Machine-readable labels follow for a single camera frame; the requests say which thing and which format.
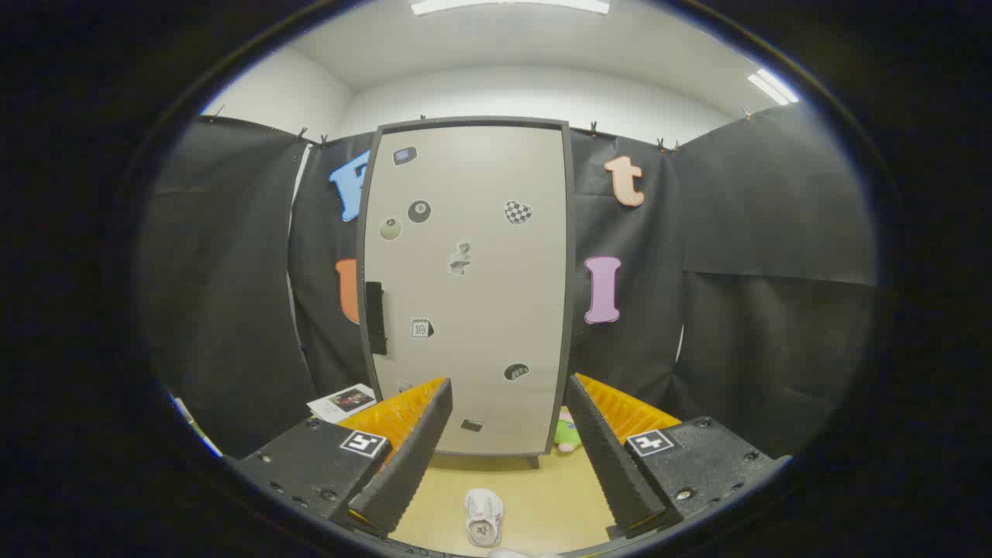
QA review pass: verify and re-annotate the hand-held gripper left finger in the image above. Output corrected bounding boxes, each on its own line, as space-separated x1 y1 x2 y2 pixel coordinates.
225 377 454 539

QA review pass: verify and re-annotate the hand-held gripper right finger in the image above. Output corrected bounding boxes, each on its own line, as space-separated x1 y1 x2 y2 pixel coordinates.
570 373 791 541

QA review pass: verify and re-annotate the white shoe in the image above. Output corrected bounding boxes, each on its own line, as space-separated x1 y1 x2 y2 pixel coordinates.
463 488 505 549

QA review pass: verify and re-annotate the black door handle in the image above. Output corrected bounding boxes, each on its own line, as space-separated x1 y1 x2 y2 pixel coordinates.
364 281 388 356

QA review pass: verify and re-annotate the beige shoe cabinet door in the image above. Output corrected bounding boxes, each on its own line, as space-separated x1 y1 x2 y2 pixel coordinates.
363 124 570 456

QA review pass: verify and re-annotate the grey shoe cabinet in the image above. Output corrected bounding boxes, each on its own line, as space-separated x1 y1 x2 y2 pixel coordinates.
355 115 577 470

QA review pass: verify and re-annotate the green pink plush toy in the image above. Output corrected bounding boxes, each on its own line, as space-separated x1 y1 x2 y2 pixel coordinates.
553 409 583 454

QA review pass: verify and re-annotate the white book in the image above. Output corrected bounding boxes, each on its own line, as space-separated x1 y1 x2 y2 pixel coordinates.
307 383 378 424

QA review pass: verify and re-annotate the black backdrop cloth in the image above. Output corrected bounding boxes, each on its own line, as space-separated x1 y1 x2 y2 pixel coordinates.
139 105 880 460

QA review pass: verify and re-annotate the short ceiling light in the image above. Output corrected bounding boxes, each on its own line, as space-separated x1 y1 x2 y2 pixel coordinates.
747 68 800 106

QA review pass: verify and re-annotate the long ceiling light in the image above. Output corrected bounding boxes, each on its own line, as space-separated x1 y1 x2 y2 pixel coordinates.
411 0 611 16

